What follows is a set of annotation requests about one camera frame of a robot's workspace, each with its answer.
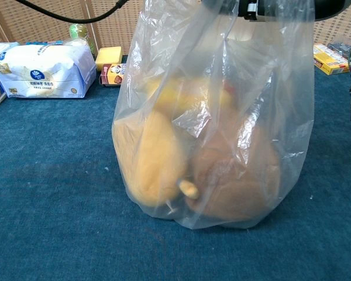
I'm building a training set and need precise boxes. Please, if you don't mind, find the black cable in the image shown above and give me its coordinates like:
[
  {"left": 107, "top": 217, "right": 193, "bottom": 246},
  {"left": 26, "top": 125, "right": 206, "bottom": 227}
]
[{"left": 15, "top": 0, "right": 124, "bottom": 24}]

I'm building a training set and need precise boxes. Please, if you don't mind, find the yellow plush toy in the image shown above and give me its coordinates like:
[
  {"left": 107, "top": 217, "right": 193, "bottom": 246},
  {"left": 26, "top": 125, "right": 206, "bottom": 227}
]
[{"left": 112, "top": 110, "right": 201, "bottom": 211}]

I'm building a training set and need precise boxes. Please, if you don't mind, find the white blue tissue pack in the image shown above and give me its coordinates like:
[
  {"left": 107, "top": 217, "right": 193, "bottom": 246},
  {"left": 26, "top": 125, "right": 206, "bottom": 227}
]
[{"left": 0, "top": 43, "right": 97, "bottom": 99}]

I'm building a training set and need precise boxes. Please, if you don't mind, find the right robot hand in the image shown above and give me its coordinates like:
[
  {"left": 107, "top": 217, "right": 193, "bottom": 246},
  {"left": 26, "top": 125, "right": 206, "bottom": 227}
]
[{"left": 201, "top": 0, "right": 351, "bottom": 22}]

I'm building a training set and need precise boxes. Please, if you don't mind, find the clear plastic bag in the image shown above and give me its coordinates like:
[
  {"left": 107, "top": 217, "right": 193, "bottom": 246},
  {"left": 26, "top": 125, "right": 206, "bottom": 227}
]
[{"left": 111, "top": 0, "right": 315, "bottom": 230}]

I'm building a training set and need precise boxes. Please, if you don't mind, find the green round bottle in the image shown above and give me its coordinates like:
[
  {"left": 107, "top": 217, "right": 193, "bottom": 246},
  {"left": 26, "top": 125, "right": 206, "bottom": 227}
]
[{"left": 69, "top": 23, "right": 98, "bottom": 56}]

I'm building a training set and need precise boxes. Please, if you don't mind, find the brown plush toy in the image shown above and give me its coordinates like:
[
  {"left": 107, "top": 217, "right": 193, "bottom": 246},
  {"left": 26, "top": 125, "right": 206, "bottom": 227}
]
[{"left": 189, "top": 116, "right": 282, "bottom": 222}]

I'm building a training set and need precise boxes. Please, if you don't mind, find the wicker folding screen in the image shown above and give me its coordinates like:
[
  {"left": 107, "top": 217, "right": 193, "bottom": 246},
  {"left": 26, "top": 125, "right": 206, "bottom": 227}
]
[{"left": 0, "top": 0, "right": 351, "bottom": 57}]

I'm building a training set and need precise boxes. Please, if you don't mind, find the yellow sponge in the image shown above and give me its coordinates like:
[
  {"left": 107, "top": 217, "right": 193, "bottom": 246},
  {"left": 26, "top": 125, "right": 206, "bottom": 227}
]
[{"left": 95, "top": 46, "right": 124, "bottom": 71}]

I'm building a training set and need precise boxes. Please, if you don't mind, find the yellow snack packet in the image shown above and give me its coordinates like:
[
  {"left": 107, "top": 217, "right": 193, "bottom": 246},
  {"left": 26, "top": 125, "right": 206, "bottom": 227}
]
[{"left": 147, "top": 75, "right": 234, "bottom": 118}]

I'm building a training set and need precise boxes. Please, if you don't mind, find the dark purple pack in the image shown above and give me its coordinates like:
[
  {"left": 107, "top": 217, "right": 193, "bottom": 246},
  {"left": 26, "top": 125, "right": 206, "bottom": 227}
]
[{"left": 327, "top": 42, "right": 351, "bottom": 70}]

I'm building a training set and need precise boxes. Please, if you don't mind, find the brown panda cookie box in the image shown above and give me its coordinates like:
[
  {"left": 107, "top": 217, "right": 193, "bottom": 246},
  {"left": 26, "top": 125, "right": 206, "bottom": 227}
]
[{"left": 100, "top": 63, "right": 127, "bottom": 87}]

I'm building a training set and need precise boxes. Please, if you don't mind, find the yellow box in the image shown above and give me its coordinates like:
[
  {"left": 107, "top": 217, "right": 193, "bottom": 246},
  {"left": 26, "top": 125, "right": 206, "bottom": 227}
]
[{"left": 313, "top": 43, "right": 350, "bottom": 76}]

